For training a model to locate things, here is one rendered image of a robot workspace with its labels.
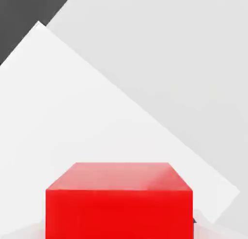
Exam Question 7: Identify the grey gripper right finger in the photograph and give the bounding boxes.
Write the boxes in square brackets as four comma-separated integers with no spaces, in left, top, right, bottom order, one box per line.
[192,209,231,239]

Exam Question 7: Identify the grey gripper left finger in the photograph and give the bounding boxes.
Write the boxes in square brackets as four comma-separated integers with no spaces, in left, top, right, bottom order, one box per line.
[18,219,47,239]

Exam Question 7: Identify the small red cube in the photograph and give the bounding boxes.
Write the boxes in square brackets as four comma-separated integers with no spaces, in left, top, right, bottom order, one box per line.
[46,162,194,239]

